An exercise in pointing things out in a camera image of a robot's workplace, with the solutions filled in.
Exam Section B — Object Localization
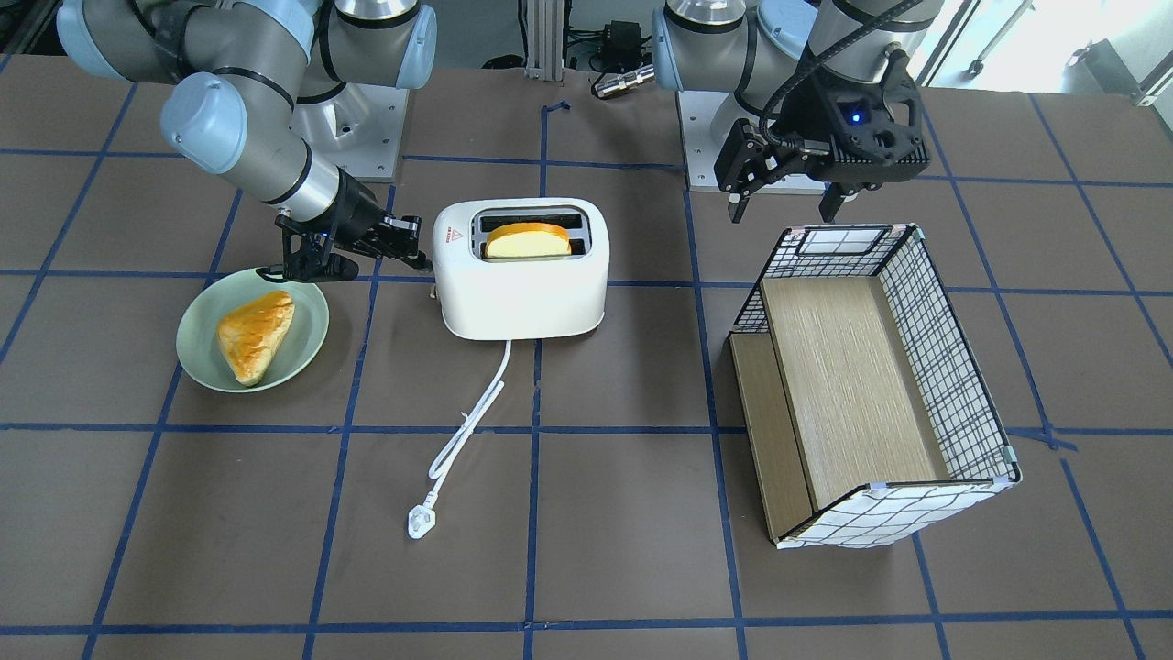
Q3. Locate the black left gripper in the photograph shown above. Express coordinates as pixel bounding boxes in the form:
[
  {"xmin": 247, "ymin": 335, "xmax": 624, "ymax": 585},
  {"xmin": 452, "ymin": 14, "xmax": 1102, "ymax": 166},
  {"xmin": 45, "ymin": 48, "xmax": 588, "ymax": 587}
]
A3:
[{"xmin": 716, "ymin": 49, "xmax": 931, "ymax": 223}]

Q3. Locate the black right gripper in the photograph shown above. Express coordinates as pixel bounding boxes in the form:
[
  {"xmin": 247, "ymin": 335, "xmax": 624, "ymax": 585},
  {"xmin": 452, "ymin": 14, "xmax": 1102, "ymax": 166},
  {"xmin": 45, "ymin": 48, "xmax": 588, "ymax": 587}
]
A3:
[{"xmin": 274, "ymin": 173, "xmax": 434, "ymax": 281}]

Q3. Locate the white two-slot toaster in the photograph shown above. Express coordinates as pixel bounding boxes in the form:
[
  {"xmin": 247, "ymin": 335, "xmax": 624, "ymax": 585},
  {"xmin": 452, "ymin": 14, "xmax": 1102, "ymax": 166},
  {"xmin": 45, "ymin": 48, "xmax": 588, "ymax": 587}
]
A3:
[{"xmin": 433, "ymin": 197, "xmax": 610, "ymax": 341}]

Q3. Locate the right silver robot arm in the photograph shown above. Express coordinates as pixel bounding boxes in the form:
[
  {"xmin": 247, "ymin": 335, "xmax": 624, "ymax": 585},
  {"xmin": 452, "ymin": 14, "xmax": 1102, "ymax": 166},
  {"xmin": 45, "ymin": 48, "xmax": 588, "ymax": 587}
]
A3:
[{"xmin": 56, "ymin": 1, "xmax": 571, "ymax": 283}]

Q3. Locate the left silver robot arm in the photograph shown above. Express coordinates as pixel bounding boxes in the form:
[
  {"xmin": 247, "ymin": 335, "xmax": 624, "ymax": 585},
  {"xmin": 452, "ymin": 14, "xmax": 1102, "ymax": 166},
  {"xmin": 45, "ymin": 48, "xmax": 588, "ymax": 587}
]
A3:
[{"xmin": 652, "ymin": 1, "xmax": 942, "ymax": 223}]

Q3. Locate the toast slice in toaster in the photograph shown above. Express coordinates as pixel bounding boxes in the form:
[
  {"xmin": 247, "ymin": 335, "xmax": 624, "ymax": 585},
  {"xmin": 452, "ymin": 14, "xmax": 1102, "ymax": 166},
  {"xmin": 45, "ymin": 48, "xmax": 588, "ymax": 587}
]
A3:
[{"xmin": 483, "ymin": 222, "xmax": 572, "ymax": 259}]

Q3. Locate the golden triangular bread pastry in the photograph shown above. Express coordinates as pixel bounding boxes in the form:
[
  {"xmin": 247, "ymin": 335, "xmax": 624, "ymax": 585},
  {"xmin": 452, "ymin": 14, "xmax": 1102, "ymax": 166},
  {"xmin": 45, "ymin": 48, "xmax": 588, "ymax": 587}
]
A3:
[{"xmin": 216, "ymin": 290, "xmax": 296, "ymax": 386}]

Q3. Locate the light green plate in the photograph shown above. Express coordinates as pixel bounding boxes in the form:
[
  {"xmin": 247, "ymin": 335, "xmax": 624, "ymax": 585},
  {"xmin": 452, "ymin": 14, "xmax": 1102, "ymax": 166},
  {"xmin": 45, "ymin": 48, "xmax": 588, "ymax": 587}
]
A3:
[{"xmin": 175, "ymin": 268, "xmax": 330, "ymax": 392}]

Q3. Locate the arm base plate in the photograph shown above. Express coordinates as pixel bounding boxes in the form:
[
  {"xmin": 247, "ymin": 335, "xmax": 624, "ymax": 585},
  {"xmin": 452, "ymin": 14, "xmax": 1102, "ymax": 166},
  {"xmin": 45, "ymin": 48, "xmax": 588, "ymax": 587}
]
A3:
[
  {"xmin": 676, "ymin": 90, "xmax": 826, "ymax": 193},
  {"xmin": 291, "ymin": 83, "xmax": 408, "ymax": 183}
]

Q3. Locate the wire basket with wooden shelves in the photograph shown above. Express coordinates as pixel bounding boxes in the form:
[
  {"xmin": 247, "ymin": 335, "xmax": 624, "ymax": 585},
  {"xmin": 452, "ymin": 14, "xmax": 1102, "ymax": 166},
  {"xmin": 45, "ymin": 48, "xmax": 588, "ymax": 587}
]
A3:
[{"xmin": 728, "ymin": 225, "xmax": 1023, "ymax": 550}]

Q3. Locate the white toaster power cable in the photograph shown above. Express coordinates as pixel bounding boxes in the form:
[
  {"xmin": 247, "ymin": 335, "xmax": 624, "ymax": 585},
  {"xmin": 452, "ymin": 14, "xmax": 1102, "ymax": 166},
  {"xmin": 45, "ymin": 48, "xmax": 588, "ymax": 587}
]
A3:
[{"xmin": 407, "ymin": 338, "xmax": 514, "ymax": 540}]

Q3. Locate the aluminium frame post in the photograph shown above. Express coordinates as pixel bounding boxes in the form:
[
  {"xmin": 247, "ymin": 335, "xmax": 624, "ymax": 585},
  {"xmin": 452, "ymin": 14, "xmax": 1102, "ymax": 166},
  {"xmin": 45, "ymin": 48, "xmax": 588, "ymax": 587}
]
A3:
[{"xmin": 522, "ymin": 0, "xmax": 567, "ymax": 83}]

